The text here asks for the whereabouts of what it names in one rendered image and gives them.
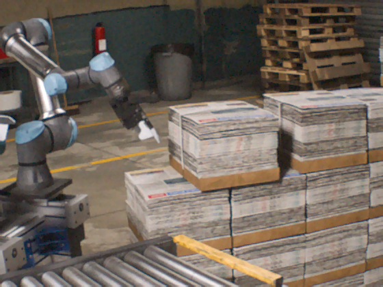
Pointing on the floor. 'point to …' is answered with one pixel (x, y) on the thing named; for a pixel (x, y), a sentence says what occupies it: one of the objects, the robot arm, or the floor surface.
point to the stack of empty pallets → (310, 14)
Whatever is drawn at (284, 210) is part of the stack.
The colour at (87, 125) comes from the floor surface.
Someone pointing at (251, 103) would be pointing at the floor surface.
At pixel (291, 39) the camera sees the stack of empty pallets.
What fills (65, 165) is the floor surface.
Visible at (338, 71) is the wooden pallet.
